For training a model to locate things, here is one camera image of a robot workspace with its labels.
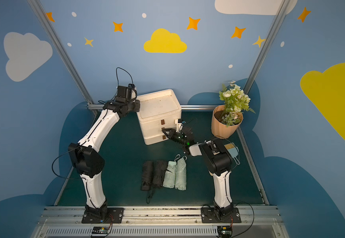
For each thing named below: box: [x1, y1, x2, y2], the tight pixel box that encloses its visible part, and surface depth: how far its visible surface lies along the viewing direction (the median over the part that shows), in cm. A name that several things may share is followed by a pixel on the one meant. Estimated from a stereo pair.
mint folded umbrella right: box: [174, 155, 187, 191], surface depth 87 cm
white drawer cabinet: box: [136, 88, 182, 145], surface depth 95 cm
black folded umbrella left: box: [140, 160, 154, 191], surface depth 88 cm
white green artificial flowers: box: [219, 80, 256, 128], surface depth 92 cm
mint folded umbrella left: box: [162, 154, 181, 189], surface depth 87 cm
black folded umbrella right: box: [152, 160, 168, 189], surface depth 87 cm
